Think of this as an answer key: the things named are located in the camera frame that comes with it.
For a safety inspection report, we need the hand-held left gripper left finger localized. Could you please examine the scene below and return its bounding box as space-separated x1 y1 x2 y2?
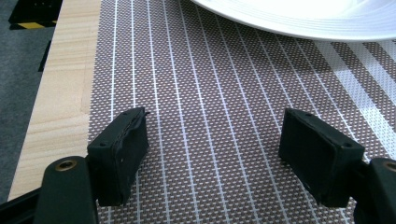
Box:
86 106 150 207

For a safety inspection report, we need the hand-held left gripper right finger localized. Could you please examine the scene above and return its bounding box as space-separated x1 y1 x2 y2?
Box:
277 107 366 209

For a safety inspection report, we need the brown striped woven placemat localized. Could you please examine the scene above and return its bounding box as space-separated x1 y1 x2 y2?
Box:
88 0 396 224

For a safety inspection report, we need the white plate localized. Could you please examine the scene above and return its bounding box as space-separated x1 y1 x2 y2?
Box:
190 0 396 43

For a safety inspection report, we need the black yellow striped floor block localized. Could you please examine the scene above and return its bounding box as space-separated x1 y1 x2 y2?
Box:
7 0 64 31

